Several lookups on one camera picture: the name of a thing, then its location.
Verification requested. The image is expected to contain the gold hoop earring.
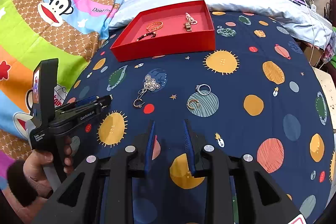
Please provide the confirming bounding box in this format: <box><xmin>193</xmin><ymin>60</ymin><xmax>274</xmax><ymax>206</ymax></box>
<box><xmin>187</xmin><ymin>98</ymin><xmax>201</xmax><ymax>110</ymax></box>

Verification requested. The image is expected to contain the white pearl necklace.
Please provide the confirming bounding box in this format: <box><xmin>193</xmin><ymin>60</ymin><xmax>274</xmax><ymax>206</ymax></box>
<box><xmin>184</xmin><ymin>12</ymin><xmax>198</xmax><ymax>26</ymax></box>

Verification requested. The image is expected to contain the person left hand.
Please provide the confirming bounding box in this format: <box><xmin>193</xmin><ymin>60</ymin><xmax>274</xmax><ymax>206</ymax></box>
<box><xmin>23</xmin><ymin>135</ymin><xmax>75</xmax><ymax>198</ymax></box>

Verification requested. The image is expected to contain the small hoop earring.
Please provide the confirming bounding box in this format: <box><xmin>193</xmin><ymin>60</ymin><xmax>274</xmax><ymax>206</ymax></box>
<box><xmin>133</xmin><ymin>98</ymin><xmax>145</xmax><ymax>109</ymax></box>

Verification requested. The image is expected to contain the colourful monkey print blanket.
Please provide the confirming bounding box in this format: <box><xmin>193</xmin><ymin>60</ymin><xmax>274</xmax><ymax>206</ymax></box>
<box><xmin>0</xmin><ymin>0</ymin><xmax>124</xmax><ymax>188</ymax></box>

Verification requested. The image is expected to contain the gold chain bracelet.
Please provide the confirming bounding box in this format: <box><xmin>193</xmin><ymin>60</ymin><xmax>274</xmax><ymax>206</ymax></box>
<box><xmin>146</xmin><ymin>20</ymin><xmax>164</xmax><ymax>33</ymax></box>

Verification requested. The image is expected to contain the navy planet print bedsheet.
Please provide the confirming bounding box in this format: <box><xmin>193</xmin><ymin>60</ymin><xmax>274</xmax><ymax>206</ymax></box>
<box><xmin>66</xmin><ymin>12</ymin><xmax>335</xmax><ymax>223</ymax></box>

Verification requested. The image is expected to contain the black bead bracelet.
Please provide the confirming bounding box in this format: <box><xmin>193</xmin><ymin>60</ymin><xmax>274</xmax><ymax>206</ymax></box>
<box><xmin>135</xmin><ymin>31</ymin><xmax>157</xmax><ymax>42</ymax></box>

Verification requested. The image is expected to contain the red jewelry tray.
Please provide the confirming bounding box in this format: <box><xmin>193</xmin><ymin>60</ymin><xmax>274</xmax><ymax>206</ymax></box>
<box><xmin>110</xmin><ymin>1</ymin><xmax>215</xmax><ymax>62</ymax></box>

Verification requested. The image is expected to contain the silver ring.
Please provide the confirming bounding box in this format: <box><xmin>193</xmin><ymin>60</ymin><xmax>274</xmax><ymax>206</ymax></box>
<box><xmin>195</xmin><ymin>84</ymin><xmax>213</xmax><ymax>96</ymax></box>

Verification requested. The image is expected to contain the silver chain necklace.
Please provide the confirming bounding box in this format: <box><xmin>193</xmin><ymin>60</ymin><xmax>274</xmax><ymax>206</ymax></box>
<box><xmin>136</xmin><ymin>74</ymin><xmax>161</xmax><ymax>102</ymax></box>

